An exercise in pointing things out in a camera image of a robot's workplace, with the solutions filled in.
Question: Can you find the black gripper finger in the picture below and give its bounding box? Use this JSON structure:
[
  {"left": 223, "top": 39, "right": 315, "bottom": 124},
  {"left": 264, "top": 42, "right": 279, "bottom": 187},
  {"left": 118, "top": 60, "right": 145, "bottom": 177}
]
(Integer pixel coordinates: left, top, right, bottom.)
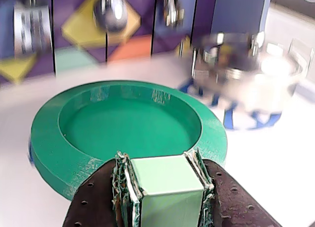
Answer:
[
  {"left": 184, "top": 149, "right": 283, "bottom": 227},
  {"left": 62, "top": 151, "right": 144, "bottom": 227}
]

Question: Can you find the green round plate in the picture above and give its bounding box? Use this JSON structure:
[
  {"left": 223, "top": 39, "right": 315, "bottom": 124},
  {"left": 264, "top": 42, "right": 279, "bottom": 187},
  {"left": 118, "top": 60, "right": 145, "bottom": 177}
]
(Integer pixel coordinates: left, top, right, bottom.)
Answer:
[{"left": 29, "top": 80, "right": 228, "bottom": 227}]

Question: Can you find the shiny steel pot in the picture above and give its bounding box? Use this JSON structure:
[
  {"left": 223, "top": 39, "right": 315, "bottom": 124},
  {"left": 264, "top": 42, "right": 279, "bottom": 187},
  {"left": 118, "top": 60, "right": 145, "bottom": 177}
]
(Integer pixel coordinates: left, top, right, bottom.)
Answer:
[{"left": 190, "top": 32, "right": 310, "bottom": 131}]

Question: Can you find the purple patterned backsplash panel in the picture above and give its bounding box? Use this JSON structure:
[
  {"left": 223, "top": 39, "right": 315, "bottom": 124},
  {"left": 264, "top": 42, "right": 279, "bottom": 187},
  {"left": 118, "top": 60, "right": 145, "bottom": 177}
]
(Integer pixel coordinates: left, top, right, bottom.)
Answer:
[{"left": 0, "top": 0, "right": 273, "bottom": 86}]

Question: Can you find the steel slotted spatula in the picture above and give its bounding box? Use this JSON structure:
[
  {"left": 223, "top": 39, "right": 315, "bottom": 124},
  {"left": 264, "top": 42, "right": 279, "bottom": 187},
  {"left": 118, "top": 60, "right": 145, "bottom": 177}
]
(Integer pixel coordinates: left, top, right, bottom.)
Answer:
[{"left": 13, "top": 0, "right": 53, "bottom": 58}]

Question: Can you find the steel ladle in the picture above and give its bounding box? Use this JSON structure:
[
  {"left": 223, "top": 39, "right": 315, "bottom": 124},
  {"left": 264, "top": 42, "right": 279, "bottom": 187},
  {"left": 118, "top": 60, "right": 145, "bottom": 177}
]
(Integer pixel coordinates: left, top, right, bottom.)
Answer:
[{"left": 93, "top": 0, "right": 129, "bottom": 32}]

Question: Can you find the steel hanging utensil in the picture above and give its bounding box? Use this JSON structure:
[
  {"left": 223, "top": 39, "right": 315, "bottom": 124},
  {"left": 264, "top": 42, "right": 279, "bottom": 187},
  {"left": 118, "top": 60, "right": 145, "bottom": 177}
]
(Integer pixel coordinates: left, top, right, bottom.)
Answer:
[{"left": 162, "top": 0, "right": 185, "bottom": 28}]

